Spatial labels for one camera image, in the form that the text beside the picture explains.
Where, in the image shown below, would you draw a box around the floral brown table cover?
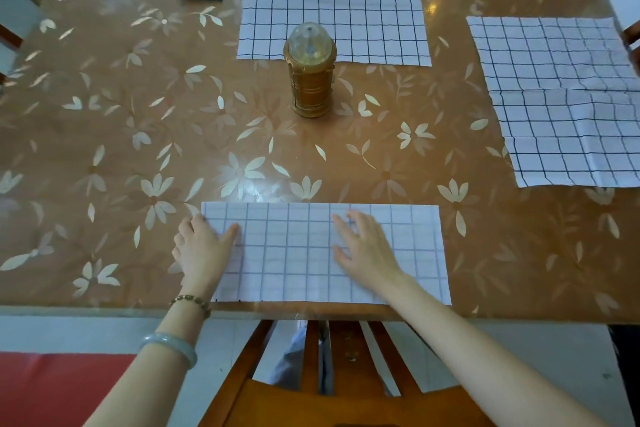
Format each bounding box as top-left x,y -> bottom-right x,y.
0,0 -> 640,325

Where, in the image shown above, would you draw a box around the pale green jade bangle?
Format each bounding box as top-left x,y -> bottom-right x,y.
139,331 -> 199,370

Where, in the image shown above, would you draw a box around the person's right hand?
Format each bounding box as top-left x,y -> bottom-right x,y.
331,210 -> 407,296

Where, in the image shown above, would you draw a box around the person's right forearm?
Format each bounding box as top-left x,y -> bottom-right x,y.
385,271 -> 609,427

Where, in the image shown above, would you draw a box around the gold lantern lamp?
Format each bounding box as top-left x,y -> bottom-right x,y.
283,22 -> 339,118

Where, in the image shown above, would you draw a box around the person's left hand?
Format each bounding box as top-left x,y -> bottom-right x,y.
171,213 -> 241,299

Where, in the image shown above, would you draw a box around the red floor mat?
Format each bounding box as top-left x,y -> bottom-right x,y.
0,351 -> 139,427

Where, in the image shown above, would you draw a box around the beaded bracelet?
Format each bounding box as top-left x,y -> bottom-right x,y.
169,294 -> 213,319

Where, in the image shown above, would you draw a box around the person's left forearm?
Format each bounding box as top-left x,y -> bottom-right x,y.
82,289 -> 211,427

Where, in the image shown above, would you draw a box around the person's grey trousers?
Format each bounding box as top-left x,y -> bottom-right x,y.
267,320 -> 336,395

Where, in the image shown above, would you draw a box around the large grid cloth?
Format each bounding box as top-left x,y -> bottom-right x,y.
465,15 -> 640,189

